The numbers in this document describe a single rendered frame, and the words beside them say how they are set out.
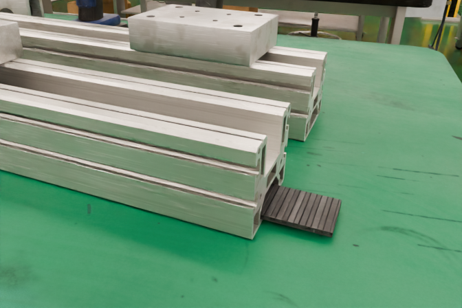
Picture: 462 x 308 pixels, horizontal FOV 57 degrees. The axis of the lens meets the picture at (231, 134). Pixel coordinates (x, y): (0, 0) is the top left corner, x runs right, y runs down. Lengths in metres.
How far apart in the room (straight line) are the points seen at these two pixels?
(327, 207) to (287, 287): 0.09
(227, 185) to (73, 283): 0.13
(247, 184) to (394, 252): 0.13
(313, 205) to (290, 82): 0.16
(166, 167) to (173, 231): 0.05
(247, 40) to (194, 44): 0.07
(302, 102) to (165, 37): 0.18
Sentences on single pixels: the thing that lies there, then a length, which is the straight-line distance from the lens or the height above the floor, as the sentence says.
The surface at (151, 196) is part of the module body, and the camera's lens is 0.37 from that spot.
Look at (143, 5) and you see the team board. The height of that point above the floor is 0.40.
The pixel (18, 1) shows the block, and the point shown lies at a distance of 1.01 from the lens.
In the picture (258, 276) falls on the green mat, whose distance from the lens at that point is 0.33.
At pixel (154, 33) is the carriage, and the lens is 0.53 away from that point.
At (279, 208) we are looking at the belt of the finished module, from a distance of 0.38.
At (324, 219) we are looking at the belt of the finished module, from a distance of 0.37.
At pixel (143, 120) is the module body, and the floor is 0.86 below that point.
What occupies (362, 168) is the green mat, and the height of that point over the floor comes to 0.78.
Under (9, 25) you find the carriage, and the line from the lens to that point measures 0.54.
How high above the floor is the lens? 1.01
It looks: 26 degrees down
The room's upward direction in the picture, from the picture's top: 2 degrees clockwise
